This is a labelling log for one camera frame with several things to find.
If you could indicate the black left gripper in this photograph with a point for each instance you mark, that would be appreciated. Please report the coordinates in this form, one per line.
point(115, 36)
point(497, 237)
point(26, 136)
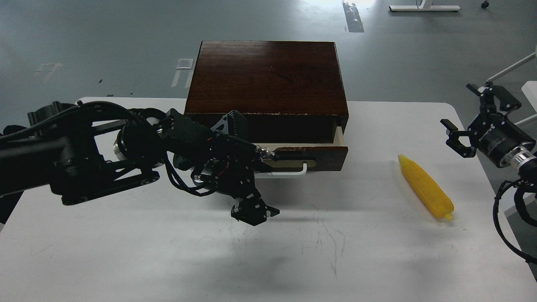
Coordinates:
point(229, 171)

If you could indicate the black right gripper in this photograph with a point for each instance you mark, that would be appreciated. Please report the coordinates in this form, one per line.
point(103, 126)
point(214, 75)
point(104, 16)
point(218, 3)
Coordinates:
point(491, 132)

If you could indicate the wooden drawer with white handle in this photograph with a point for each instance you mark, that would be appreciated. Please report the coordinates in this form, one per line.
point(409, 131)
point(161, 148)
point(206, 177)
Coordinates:
point(296, 159)

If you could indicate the yellow corn cob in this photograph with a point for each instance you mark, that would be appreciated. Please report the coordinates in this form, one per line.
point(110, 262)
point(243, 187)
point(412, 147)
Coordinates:
point(426, 188)

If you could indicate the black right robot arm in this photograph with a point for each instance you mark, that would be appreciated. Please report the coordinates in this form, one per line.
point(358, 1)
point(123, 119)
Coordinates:
point(521, 159)

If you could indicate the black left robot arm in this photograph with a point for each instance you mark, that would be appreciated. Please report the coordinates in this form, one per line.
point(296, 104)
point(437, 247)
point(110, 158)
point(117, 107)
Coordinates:
point(86, 151)

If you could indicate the dark wooden drawer box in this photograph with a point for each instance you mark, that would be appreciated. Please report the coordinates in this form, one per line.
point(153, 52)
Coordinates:
point(289, 91)

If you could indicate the white table leg base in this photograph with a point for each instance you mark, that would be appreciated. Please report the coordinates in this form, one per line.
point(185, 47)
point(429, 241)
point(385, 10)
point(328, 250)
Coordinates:
point(424, 6)

